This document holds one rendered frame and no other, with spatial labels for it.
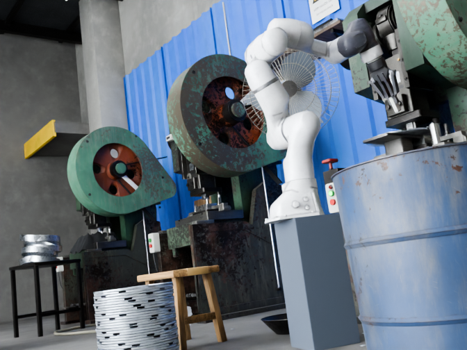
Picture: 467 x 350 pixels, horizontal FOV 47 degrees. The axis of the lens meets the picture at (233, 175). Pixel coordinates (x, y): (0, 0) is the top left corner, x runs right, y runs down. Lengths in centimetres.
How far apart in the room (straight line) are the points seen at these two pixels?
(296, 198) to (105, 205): 318
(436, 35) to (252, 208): 202
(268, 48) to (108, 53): 582
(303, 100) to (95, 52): 481
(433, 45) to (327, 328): 115
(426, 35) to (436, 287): 136
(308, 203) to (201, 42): 432
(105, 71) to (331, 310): 607
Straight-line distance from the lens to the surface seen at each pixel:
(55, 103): 901
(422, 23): 227
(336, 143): 445
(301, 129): 196
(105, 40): 778
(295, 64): 332
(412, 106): 257
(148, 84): 704
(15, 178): 850
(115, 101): 749
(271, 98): 200
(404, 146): 247
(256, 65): 202
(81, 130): 762
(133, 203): 507
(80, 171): 490
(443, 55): 231
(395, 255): 111
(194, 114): 346
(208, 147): 345
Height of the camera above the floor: 30
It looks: 10 degrees up
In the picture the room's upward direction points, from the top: 7 degrees counter-clockwise
